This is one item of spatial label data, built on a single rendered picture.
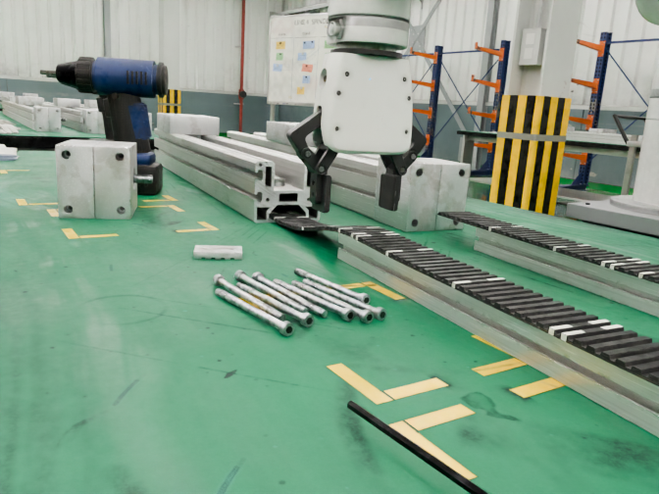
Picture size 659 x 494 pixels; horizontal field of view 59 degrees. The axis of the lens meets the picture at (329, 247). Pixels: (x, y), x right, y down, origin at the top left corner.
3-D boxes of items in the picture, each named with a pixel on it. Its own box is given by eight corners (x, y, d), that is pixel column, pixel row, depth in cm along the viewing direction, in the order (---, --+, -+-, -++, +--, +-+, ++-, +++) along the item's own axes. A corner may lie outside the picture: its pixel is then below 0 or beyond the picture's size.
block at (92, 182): (149, 220, 79) (149, 148, 77) (58, 218, 76) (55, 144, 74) (154, 207, 88) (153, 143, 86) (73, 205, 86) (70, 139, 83)
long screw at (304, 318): (314, 325, 44) (315, 313, 44) (303, 328, 43) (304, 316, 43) (243, 290, 52) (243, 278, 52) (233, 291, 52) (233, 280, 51)
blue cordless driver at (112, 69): (163, 196, 98) (163, 60, 93) (38, 191, 96) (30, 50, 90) (170, 189, 106) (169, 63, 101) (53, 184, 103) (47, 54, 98)
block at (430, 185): (476, 228, 87) (483, 165, 85) (405, 231, 81) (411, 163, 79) (439, 218, 95) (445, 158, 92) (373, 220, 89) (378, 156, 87)
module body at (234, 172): (319, 221, 85) (323, 162, 83) (253, 222, 81) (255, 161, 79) (193, 162, 155) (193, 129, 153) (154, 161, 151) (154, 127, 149)
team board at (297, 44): (252, 182, 714) (257, 13, 669) (279, 180, 753) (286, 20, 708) (352, 200, 626) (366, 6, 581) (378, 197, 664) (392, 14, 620)
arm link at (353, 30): (347, 11, 55) (344, 44, 55) (426, 23, 59) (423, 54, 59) (310, 20, 62) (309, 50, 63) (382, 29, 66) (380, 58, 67)
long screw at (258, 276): (251, 282, 54) (251, 271, 54) (260, 280, 54) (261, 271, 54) (319, 321, 46) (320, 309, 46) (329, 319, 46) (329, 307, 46)
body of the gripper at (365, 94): (338, 34, 55) (331, 154, 58) (429, 45, 60) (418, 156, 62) (307, 40, 62) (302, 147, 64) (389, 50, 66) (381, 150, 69)
